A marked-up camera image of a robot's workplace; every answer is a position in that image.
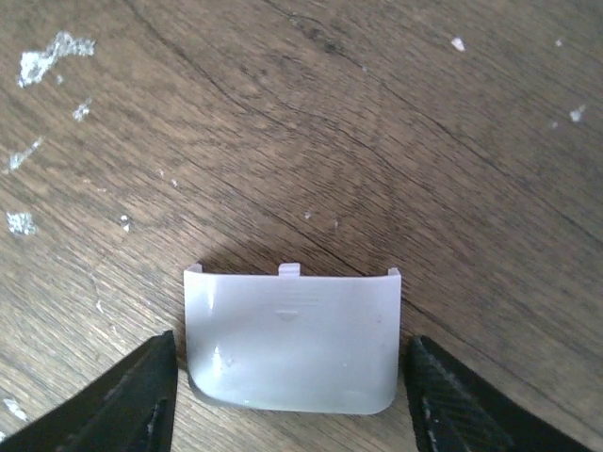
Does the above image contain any white battery compartment cover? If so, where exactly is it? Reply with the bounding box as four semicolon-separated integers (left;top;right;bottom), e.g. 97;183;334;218
184;263;402;415

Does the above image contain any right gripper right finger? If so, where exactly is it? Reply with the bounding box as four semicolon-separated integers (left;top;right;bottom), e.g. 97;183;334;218
404;335;588;452

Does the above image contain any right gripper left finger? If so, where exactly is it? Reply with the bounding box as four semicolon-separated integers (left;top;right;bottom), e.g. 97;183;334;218
1;331;178;452

